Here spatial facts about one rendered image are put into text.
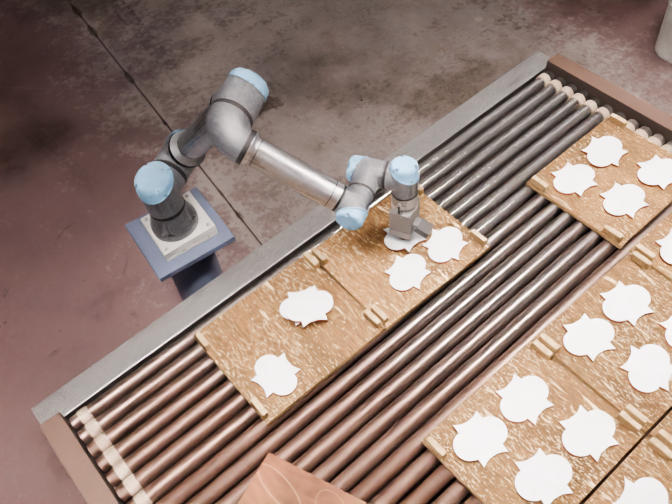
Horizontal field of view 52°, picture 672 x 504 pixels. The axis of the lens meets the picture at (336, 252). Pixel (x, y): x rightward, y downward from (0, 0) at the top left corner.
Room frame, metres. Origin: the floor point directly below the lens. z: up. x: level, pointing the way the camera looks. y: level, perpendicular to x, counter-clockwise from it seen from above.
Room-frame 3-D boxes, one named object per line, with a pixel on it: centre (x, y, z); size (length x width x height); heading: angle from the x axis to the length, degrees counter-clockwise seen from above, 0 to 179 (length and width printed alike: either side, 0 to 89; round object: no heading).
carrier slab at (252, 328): (0.97, 0.16, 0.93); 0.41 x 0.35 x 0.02; 124
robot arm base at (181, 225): (1.43, 0.50, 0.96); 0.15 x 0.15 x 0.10
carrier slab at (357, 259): (1.20, -0.19, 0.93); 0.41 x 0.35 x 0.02; 123
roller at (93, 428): (1.30, -0.07, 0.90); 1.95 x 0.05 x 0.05; 124
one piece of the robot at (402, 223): (1.22, -0.23, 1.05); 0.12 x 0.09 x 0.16; 60
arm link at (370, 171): (1.27, -0.11, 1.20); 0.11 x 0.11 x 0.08; 65
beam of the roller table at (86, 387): (1.41, -0.01, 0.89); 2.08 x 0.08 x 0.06; 124
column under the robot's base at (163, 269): (1.44, 0.50, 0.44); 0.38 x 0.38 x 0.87; 28
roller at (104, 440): (1.26, -0.10, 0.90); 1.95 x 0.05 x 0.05; 124
